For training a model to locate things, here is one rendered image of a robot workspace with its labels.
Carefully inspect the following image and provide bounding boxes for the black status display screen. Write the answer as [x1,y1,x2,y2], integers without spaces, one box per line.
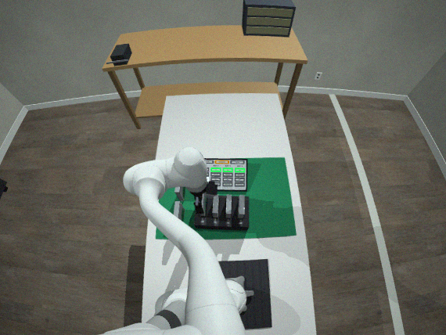
[204,158,247,191]

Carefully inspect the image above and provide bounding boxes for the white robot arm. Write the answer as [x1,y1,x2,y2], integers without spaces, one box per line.
[99,146,254,335]

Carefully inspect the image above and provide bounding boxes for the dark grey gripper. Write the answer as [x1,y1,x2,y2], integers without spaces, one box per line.
[191,187,207,214]

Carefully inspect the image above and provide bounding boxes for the green bench mat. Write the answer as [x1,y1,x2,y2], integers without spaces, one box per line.
[159,157,297,240]

